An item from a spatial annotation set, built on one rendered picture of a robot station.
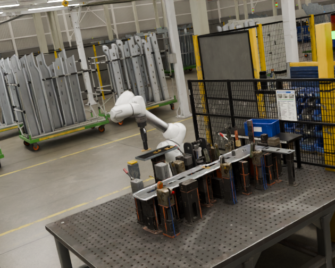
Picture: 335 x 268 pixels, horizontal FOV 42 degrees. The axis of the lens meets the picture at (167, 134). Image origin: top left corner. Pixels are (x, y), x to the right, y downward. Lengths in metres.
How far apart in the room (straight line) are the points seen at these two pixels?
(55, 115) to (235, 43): 5.62
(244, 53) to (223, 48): 0.41
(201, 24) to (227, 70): 5.23
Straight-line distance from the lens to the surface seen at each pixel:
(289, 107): 4.20
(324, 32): 3.93
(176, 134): 4.20
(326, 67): 3.96
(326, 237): 3.72
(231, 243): 3.05
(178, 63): 10.57
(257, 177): 3.83
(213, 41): 6.36
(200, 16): 11.35
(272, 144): 4.03
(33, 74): 10.12
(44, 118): 10.17
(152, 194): 3.23
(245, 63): 5.93
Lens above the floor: 2.16
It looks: 13 degrees down
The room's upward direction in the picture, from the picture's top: 9 degrees counter-clockwise
